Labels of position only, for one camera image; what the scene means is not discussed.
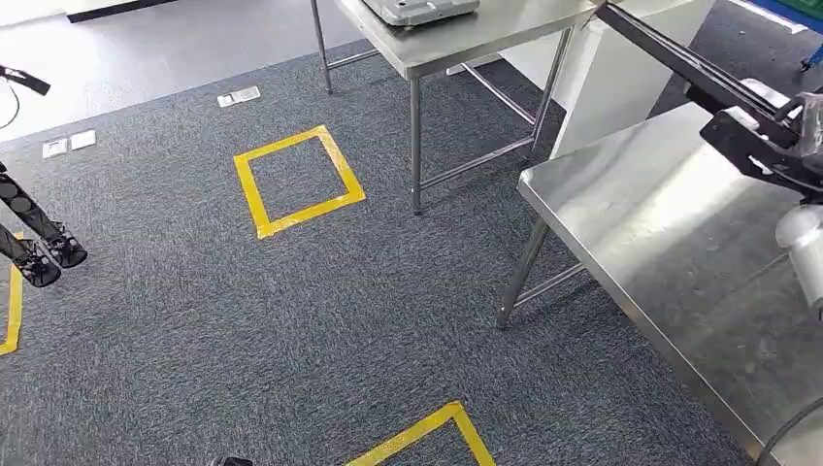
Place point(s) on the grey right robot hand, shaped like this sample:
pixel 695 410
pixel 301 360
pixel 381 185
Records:
pixel 811 128

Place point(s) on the black plastic panel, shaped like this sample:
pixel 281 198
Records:
pixel 681 61

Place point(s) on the green plastic crate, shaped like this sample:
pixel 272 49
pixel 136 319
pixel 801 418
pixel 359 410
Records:
pixel 800 8

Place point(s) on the steel table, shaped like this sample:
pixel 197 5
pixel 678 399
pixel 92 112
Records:
pixel 463 42
pixel 694 257

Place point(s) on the white cabinet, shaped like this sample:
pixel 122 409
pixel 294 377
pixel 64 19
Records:
pixel 611 71

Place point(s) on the grey weighing scale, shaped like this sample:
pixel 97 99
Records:
pixel 418 9

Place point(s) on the yellow tape square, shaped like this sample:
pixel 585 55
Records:
pixel 254 193
pixel 14 309

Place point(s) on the silver floor socket plate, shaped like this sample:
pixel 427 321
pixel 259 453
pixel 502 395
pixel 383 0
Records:
pixel 54 148
pixel 83 139
pixel 238 96

